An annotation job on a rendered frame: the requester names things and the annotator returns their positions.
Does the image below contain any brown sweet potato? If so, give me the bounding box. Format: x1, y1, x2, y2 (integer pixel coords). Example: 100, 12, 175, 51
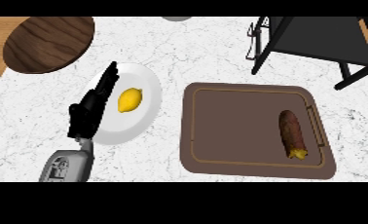
277, 109, 308, 161

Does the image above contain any brown rectangular tray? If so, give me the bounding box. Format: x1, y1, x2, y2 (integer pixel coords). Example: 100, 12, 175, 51
178, 82, 338, 181

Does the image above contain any white round plate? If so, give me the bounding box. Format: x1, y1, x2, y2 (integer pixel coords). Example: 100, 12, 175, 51
85, 62, 164, 146

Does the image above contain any yellow lemon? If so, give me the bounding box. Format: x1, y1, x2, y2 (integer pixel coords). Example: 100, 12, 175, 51
116, 87, 143, 114

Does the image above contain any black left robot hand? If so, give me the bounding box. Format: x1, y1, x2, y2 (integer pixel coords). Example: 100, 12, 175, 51
66, 60, 121, 141

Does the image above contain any round dark wooden board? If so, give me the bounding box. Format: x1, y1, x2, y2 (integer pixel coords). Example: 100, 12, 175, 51
1, 17, 96, 75

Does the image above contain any black tiered shelf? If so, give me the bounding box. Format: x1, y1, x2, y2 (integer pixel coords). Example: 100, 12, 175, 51
243, 17, 368, 92

